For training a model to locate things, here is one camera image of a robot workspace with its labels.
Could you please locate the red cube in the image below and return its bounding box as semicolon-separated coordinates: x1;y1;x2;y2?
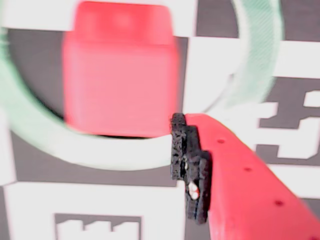
62;1;181;138

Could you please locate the black white marker checkerboard mat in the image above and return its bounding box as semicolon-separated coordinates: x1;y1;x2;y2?
0;0;320;240

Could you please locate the red gripper finger with black pad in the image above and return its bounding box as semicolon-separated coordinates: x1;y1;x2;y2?
170;112;320;240

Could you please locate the green flat ring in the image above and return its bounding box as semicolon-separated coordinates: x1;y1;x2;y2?
0;0;285;172

